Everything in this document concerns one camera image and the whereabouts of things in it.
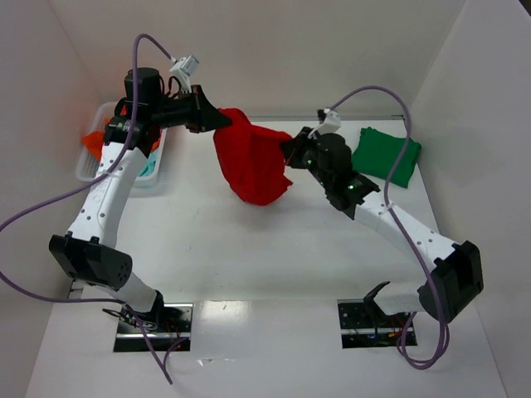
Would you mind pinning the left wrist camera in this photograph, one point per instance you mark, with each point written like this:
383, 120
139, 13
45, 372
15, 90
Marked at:
184, 67

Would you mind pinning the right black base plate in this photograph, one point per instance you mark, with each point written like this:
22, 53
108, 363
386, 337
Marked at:
360, 329

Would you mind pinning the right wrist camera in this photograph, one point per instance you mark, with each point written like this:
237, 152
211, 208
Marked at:
329, 121

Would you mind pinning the orange t shirt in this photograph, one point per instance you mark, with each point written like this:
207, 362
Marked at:
94, 141

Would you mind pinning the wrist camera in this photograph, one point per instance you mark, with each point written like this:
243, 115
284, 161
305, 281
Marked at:
329, 121
184, 67

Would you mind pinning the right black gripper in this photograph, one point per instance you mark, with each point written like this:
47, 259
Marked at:
300, 147

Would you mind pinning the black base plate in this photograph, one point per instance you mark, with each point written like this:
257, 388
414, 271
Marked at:
176, 329
360, 329

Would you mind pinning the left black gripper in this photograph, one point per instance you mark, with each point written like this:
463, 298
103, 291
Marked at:
197, 109

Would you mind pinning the red t shirt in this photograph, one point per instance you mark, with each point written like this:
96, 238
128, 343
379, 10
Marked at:
251, 159

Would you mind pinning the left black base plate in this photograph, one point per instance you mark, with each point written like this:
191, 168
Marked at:
176, 329

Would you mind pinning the folded green t shirt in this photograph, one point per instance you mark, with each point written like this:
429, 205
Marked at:
377, 152

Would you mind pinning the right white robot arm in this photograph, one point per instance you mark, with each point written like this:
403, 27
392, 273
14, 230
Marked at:
454, 271

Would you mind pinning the teal t shirt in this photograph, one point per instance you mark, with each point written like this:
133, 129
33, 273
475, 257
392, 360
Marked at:
151, 160

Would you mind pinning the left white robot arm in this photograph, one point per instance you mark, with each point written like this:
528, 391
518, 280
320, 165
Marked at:
87, 250

